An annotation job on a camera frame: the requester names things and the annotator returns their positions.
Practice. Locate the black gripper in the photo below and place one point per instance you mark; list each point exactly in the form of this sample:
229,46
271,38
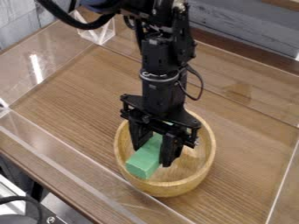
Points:
156,111

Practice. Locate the brown wooden bowl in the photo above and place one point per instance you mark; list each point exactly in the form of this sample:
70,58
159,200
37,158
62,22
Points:
179,178

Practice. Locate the clear acrylic tray wall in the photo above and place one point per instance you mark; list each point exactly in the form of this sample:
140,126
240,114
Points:
61,83

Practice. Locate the green rectangular block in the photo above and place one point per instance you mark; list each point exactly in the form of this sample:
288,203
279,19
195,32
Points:
143,163

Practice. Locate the clear acrylic corner bracket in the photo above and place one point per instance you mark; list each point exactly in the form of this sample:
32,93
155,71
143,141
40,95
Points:
100,35

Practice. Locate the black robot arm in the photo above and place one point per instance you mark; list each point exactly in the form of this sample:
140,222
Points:
160,22

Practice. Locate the grey metal frame bracket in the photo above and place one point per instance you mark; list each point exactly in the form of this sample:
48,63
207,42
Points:
61,214

